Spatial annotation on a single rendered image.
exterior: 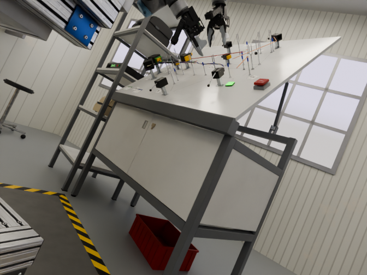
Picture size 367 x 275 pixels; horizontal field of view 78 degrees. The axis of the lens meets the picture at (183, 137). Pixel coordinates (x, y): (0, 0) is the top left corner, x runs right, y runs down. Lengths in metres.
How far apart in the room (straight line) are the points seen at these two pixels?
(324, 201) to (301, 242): 0.49
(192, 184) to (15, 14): 0.83
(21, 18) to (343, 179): 2.84
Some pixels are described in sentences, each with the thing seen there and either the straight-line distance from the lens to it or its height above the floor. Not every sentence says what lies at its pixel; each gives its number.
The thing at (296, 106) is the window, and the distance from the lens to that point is 3.02.
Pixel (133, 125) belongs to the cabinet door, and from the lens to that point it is 1.52.
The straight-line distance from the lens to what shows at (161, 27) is 2.28.
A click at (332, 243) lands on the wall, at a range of 2.92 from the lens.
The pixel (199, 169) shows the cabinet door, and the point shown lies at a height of 0.62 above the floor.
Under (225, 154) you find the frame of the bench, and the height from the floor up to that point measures 0.72.
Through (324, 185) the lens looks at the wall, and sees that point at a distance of 2.89.
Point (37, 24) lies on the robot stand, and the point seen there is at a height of 0.83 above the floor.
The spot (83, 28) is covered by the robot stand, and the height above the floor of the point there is 0.89.
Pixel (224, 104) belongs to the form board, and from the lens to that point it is 1.07.
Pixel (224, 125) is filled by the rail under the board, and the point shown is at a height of 0.83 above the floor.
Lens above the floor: 0.66
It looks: 3 degrees up
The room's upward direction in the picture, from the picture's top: 25 degrees clockwise
